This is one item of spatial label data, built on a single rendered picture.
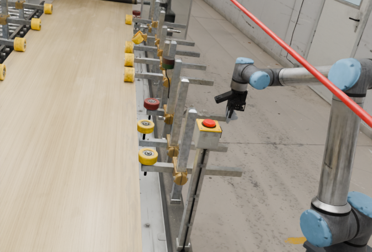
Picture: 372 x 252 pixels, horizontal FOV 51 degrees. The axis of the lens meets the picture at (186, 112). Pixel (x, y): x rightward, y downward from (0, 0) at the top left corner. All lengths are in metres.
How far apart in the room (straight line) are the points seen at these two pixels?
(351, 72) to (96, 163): 0.98
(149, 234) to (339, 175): 0.78
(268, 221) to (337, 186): 1.35
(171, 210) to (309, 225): 0.56
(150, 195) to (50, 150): 0.53
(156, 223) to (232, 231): 1.08
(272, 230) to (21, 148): 1.81
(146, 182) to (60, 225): 0.74
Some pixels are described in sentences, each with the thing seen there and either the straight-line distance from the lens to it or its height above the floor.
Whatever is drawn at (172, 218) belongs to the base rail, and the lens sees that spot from 1.64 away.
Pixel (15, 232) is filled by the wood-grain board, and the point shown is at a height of 0.90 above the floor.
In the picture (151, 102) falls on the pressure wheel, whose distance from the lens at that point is 2.04.
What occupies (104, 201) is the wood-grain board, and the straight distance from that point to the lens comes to 1.36.
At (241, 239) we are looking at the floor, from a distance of 2.69.
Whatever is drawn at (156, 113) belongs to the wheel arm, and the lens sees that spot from 2.07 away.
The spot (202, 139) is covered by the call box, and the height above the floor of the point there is 1.18.
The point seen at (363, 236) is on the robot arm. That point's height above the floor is 0.75.
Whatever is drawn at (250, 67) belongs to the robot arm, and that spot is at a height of 1.18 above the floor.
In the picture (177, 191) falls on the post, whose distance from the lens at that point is 1.67.
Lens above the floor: 1.78
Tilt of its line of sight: 26 degrees down
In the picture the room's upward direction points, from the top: 11 degrees clockwise
